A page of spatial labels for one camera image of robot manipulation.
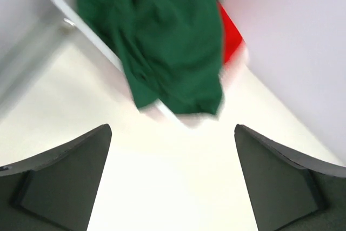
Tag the green t shirt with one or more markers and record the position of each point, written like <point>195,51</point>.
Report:
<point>170,50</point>

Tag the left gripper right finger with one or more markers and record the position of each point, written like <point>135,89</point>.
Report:
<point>288,189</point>

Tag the white plastic basket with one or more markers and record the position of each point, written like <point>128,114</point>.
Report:
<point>68,8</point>

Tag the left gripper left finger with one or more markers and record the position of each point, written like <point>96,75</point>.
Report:
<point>56,189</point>

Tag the red t shirt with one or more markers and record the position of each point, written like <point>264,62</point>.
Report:
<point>232,40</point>

